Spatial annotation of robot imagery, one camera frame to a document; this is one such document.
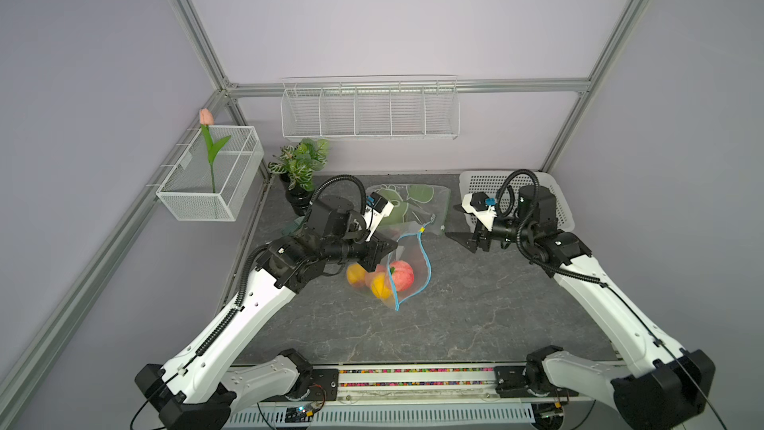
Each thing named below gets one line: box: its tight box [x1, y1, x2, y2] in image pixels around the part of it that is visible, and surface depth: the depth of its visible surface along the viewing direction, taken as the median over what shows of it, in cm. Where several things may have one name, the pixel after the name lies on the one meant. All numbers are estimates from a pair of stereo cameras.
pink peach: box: [389, 259, 415, 292], surface depth 72 cm
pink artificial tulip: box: [199, 108, 232, 195], surface depth 82 cm
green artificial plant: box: [267, 138, 330, 193], surface depth 91 cm
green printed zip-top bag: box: [366, 183, 451, 237], surface depth 104 cm
